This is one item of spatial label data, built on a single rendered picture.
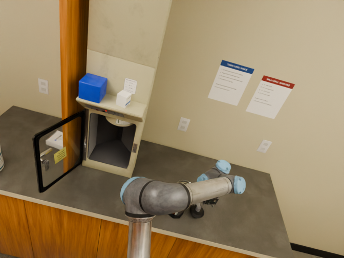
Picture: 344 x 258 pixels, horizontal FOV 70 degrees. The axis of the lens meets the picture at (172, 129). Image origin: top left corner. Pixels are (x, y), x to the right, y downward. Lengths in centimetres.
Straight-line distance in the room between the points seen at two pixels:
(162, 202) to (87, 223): 87
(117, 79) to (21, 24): 85
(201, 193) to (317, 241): 225
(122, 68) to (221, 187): 70
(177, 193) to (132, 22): 72
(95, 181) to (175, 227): 55
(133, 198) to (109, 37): 69
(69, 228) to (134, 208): 88
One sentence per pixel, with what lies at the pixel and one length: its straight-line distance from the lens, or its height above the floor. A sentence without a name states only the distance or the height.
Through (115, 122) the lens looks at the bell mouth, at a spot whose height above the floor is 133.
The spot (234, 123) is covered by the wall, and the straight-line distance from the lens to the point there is 182.
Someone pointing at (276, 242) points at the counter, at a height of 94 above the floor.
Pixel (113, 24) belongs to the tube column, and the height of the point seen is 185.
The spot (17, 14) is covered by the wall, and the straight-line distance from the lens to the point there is 189.
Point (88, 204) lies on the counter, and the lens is 151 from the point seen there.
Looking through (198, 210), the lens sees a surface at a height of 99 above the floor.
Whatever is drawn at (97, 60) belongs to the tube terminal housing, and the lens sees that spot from 124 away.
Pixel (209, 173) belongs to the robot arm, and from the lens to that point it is 119.
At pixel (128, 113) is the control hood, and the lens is 118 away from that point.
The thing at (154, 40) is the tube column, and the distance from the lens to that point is 113.
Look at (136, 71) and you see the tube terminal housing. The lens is 120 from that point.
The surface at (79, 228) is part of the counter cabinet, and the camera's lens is 171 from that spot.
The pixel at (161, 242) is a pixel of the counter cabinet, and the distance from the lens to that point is 164.
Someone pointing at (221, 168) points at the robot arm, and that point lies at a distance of 124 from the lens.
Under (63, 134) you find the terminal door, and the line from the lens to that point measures 134.
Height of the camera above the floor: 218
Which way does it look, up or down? 36 degrees down
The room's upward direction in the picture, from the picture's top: 17 degrees clockwise
